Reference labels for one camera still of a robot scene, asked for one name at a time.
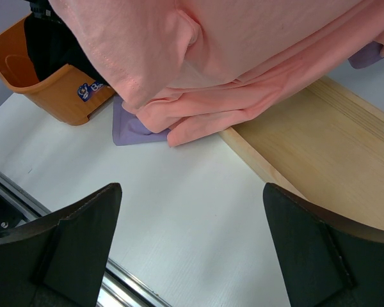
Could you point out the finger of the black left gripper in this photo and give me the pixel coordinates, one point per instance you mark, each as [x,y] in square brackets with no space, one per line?
[42,9]

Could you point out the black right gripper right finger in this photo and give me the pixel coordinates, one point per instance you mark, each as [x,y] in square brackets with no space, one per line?
[326,259]

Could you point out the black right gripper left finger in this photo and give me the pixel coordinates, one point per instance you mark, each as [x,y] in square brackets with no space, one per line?
[60,259]

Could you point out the black t shirt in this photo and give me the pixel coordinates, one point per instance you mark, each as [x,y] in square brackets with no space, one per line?
[51,45]

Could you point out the pink t shirt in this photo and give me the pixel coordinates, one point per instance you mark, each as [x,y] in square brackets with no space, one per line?
[194,68]

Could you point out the lilac t shirt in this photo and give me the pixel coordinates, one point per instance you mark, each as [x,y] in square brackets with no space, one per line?
[128,130]

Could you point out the orange plastic basket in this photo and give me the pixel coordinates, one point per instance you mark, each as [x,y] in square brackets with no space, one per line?
[69,95]

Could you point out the wooden clothes rack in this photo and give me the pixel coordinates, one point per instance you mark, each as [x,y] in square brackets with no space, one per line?
[325,144]

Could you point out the aluminium mounting rail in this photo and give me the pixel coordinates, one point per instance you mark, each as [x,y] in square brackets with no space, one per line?
[119,287]

